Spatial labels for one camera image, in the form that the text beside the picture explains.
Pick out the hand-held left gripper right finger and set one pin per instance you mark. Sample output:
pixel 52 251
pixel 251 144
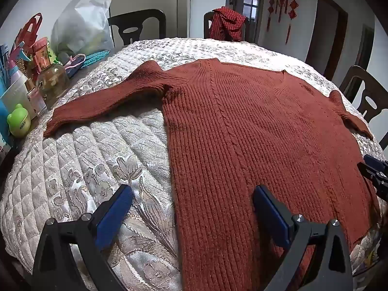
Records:
pixel 269 215

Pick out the dark wooden door frame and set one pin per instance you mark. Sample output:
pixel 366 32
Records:
pixel 341 30

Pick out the teal woven mat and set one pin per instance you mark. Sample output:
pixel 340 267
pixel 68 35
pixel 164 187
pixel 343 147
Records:
pixel 95 57

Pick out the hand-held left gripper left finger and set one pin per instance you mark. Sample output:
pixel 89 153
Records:
pixel 116 210

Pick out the white plastic bag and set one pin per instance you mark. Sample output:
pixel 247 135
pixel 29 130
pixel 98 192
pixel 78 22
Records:
pixel 78 27

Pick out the green frog bottle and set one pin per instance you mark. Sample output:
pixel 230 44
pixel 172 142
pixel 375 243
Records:
pixel 18 122

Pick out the rust red knit sweater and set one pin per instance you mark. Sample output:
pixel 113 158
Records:
pixel 242 127

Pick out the doorway with window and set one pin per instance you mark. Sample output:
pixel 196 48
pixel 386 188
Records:
pixel 253 3

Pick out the narrow dark door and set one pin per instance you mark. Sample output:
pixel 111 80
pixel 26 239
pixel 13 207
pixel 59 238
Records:
pixel 365 48

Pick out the small pink bottle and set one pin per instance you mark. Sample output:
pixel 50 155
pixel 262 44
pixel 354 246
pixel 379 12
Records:
pixel 36 98

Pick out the red snack canister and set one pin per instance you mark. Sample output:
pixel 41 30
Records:
pixel 41 54

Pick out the long red knot ornament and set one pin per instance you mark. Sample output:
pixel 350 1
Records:
pixel 293 3

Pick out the glass jar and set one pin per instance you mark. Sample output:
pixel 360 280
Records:
pixel 53 80

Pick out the dark wooden chair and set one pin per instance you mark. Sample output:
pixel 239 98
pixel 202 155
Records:
pixel 207 21
pixel 357 78
pixel 136 19

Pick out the red paper gift bag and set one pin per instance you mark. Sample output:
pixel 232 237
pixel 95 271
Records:
pixel 27 30

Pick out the white box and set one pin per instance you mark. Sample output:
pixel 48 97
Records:
pixel 16 97

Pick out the green printed packet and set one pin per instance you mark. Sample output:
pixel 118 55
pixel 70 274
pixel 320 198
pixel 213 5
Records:
pixel 54 57

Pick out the pink and blue pouch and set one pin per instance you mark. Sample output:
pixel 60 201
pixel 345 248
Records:
pixel 72 65

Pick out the quilted floral cream blanket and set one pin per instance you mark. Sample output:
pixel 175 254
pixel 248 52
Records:
pixel 91 157

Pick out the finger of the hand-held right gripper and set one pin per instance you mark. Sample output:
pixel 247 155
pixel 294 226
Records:
pixel 377 163
pixel 379 183

